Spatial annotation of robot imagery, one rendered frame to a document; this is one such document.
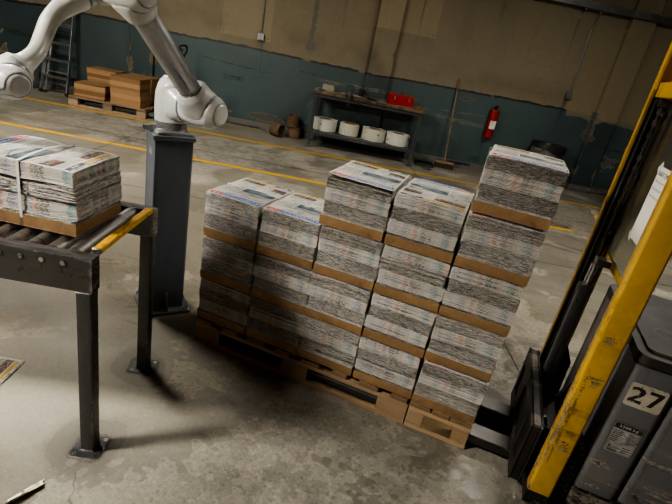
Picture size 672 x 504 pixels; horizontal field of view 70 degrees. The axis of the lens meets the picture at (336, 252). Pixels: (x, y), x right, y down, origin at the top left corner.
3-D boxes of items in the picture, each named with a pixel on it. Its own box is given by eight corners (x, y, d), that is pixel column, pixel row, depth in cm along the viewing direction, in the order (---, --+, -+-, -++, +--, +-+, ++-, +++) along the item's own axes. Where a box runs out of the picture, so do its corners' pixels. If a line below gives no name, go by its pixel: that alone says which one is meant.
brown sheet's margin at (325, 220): (345, 203, 239) (347, 195, 237) (400, 219, 232) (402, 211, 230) (317, 223, 205) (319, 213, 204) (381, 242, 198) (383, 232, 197)
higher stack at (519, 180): (417, 379, 256) (492, 141, 207) (473, 401, 248) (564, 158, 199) (401, 424, 222) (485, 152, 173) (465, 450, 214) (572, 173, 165)
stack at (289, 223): (232, 309, 287) (248, 175, 255) (419, 380, 256) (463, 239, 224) (192, 339, 252) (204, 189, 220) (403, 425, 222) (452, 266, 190)
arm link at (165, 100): (171, 116, 247) (173, 72, 239) (197, 125, 241) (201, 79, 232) (146, 117, 234) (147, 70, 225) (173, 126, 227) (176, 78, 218)
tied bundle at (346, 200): (345, 205, 240) (354, 160, 231) (401, 221, 232) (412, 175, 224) (317, 224, 206) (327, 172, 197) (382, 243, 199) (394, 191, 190)
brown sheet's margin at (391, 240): (403, 220, 231) (405, 212, 230) (461, 237, 224) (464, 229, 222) (383, 243, 198) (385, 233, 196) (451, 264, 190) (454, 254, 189)
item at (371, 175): (353, 161, 228) (354, 159, 228) (411, 176, 221) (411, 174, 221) (327, 174, 195) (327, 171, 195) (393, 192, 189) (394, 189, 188)
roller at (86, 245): (138, 219, 196) (138, 207, 194) (77, 266, 152) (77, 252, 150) (126, 216, 195) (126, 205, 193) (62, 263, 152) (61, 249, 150)
